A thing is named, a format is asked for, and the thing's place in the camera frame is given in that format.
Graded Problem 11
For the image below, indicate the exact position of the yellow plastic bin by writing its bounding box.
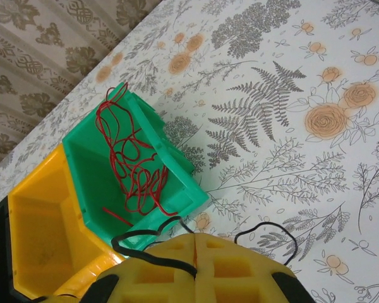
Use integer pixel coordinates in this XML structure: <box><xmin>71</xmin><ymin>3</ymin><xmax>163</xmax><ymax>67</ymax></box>
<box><xmin>6</xmin><ymin>143</ymin><xmax>127</xmax><ymax>300</ymax></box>

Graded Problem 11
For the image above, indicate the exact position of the thin red cable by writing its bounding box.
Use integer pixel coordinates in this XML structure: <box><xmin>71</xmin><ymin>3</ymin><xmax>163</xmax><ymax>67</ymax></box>
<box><xmin>102</xmin><ymin>206</ymin><xmax>134</xmax><ymax>227</ymax></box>
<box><xmin>95</xmin><ymin>86</ymin><xmax>179</xmax><ymax>218</ymax></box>

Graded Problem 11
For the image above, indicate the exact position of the green plastic bin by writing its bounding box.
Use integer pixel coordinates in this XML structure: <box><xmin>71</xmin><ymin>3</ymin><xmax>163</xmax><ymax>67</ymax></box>
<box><xmin>62</xmin><ymin>81</ymin><xmax>210</xmax><ymax>252</ymax></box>

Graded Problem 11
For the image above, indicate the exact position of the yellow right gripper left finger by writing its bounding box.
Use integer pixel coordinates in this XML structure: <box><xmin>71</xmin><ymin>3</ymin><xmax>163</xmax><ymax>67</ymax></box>
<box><xmin>88</xmin><ymin>234</ymin><xmax>197</xmax><ymax>303</ymax></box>

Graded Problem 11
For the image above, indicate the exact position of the floral print tablecloth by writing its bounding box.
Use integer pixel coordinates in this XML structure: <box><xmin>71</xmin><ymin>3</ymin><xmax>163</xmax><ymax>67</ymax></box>
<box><xmin>0</xmin><ymin>0</ymin><xmax>379</xmax><ymax>303</ymax></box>

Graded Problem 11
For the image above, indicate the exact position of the thin black cable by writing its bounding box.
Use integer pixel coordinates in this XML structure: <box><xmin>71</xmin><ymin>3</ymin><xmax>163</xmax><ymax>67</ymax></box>
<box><xmin>111</xmin><ymin>216</ymin><xmax>299</xmax><ymax>280</ymax></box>

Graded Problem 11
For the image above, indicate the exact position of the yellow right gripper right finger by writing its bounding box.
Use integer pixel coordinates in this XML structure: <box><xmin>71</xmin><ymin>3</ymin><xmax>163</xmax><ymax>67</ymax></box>
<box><xmin>195</xmin><ymin>232</ymin><xmax>317</xmax><ymax>303</ymax></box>

